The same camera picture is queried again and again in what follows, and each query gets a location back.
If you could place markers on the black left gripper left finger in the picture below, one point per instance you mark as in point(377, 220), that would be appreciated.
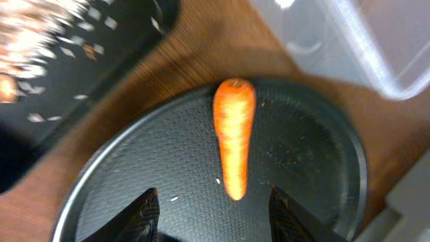
point(137, 222)

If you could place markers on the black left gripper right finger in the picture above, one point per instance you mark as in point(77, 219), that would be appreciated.
point(290, 221)

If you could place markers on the orange carrot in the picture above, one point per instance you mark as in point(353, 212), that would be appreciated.
point(234, 108)

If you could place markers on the rice and peanut shells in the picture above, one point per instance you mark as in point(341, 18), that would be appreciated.
point(35, 33)

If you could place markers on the grey dishwasher rack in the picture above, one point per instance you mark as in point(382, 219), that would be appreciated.
point(405, 215)

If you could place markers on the round black tray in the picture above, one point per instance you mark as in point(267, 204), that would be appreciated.
point(300, 143)

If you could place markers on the black rectangular tray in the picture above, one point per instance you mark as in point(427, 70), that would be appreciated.
point(76, 69)

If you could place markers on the clear plastic bin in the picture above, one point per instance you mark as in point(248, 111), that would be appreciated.
point(381, 44)

